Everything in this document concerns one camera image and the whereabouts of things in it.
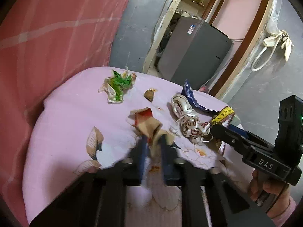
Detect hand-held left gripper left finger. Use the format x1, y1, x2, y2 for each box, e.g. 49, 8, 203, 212
30, 137, 152, 227

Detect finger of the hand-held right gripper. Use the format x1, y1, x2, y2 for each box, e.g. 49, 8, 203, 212
210, 123, 252, 156
228, 123, 275, 148

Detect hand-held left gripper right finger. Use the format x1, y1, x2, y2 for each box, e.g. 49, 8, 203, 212
159, 135, 275, 227

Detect yellow black wrapper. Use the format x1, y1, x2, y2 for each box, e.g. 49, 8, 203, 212
210, 106, 236, 156

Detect brown red paper wrapper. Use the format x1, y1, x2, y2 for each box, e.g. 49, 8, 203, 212
129, 107, 182, 159

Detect person's right forearm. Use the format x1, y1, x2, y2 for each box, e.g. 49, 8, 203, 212
267, 197, 297, 227

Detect person's right hand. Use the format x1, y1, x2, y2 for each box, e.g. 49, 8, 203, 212
250, 169, 291, 218

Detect white red printed wrapper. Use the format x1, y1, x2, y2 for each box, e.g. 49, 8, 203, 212
170, 94, 213, 145

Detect small brown scrap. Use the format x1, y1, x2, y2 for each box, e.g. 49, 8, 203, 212
144, 89, 158, 102

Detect blue snack wrapper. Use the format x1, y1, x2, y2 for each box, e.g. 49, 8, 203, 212
181, 79, 221, 114

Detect green white crumpled wrapper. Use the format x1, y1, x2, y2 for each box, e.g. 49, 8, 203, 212
98, 67, 137, 104

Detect pink floral cloth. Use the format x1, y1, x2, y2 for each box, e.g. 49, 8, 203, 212
22, 67, 250, 227

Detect grey washing machine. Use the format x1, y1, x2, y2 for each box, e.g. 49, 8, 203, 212
157, 16, 233, 88

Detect cream rubber gloves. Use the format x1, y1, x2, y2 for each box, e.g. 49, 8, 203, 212
263, 30, 294, 62

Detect pink door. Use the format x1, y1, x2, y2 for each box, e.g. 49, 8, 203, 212
211, 0, 267, 41

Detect clear plastic bag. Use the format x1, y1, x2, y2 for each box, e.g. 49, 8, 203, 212
266, 0, 283, 35

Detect red plaid cloth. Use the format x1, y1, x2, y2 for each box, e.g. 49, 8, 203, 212
0, 0, 131, 227

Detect white hose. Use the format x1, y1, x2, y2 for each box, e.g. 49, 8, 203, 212
251, 39, 278, 72

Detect brown wooden door frame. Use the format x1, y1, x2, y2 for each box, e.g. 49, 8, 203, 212
202, 0, 276, 100

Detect cream door frame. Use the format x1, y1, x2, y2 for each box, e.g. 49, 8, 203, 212
142, 0, 193, 74

